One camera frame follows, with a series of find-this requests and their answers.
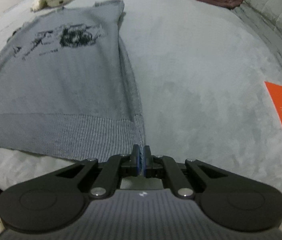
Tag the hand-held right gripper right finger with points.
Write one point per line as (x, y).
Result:
(146, 165)

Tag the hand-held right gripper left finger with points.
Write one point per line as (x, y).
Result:
(138, 163)

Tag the grey knitted sweater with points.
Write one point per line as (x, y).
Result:
(56, 80)

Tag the grey padded headboard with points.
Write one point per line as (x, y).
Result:
(275, 12)

